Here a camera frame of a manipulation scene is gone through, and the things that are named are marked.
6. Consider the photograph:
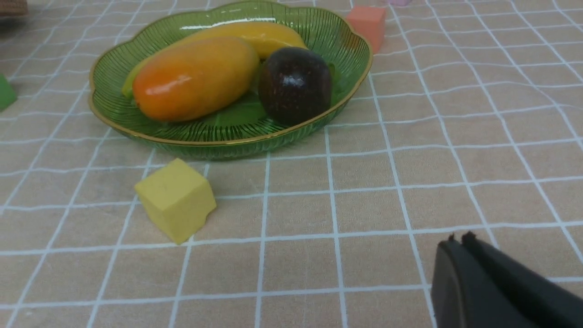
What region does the green foam cube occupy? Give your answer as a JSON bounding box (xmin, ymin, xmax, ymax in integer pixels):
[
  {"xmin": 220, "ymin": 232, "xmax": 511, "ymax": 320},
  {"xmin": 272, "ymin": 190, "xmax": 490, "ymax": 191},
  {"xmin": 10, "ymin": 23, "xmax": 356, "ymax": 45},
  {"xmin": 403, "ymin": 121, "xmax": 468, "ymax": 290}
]
[{"xmin": 0, "ymin": 73, "xmax": 17, "ymax": 112}]

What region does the green glass leaf plate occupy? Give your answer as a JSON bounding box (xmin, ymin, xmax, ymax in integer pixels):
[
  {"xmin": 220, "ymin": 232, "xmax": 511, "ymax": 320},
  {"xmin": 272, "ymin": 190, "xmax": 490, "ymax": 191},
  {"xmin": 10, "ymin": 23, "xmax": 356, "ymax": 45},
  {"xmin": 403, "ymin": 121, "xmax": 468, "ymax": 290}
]
[{"xmin": 89, "ymin": 0, "xmax": 373, "ymax": 160}]

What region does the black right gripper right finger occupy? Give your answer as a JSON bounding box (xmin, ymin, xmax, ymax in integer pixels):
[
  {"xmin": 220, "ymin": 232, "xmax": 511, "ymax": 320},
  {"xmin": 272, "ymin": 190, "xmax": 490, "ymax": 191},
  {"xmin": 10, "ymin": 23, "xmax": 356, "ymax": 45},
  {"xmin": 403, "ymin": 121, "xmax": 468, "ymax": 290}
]
[{"xmin": 461, "ymin": 232, "xmax": 583, "ymax": 328}]

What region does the beige checked tablecloth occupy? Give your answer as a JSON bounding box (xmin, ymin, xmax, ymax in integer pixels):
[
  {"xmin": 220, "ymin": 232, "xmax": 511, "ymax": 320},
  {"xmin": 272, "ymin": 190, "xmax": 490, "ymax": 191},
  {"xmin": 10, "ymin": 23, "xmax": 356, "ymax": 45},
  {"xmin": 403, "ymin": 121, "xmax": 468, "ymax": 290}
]
[{"xmin": 1, "ymin": 0, "xmax": 582, "ymax": 328}]

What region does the purple toy mangosteen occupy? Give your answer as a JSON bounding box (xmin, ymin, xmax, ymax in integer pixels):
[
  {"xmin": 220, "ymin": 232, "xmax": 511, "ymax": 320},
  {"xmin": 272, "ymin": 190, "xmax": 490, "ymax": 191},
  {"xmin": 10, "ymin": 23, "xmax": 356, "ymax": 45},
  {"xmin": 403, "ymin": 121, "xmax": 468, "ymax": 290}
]
[{"xmin": 257, "ymin": 46, "xmax": 332, "ymax": 126}]

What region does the yellow foam cube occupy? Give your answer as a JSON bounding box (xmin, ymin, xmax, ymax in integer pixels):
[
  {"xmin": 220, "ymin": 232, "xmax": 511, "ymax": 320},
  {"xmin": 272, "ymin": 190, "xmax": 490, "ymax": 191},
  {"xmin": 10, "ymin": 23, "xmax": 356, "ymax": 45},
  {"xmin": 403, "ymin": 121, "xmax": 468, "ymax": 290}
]
[{"xmin": 134, "ymin": 159, "xmax": 217, "ymax": 245}]

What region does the yellow toy banana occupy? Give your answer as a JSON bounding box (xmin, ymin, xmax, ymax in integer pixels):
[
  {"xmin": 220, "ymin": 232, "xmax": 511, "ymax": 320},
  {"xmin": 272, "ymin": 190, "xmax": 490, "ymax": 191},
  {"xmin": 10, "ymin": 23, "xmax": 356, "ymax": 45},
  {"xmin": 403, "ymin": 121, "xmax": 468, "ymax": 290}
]
[{"xmin": 121, "ymin": 21, "xmax": 308, "ymax": 99}]

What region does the orange toy mango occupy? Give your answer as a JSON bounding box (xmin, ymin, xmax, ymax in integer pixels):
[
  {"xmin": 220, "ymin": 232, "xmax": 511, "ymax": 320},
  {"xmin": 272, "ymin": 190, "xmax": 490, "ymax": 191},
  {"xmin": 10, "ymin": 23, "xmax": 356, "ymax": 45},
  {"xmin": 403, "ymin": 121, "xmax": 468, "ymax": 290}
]
[{"xmin": 133, "ymin": 37, "xmax": 260, "ymax": 123}]

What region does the orange foam cube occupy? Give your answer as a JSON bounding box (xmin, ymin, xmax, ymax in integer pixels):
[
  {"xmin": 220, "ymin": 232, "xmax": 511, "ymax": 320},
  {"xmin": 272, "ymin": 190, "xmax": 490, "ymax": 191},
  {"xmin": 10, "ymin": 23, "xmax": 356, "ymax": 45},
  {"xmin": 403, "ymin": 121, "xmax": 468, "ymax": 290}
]
[{"xmin": 346, "ymin": 6, "xmax": 387, "ymax": 54}]

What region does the woven wicker basket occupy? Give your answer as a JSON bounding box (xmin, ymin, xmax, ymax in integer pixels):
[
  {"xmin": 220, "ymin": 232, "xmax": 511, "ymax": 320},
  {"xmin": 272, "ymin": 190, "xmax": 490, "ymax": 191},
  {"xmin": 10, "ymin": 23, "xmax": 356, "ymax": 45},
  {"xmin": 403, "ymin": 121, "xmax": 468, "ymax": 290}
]
[{"xmin": 0, "ymin": 0, "xmax": 28, "ymax": 17}]

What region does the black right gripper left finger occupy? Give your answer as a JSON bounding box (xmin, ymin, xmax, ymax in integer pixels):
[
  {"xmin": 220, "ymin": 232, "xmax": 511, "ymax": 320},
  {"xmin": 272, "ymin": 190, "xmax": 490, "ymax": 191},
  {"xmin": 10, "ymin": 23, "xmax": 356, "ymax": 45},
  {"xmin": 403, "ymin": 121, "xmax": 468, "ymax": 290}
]
[{"xmin": 430, "ymin": 233, "xmax": 537, "ymax": 328}]

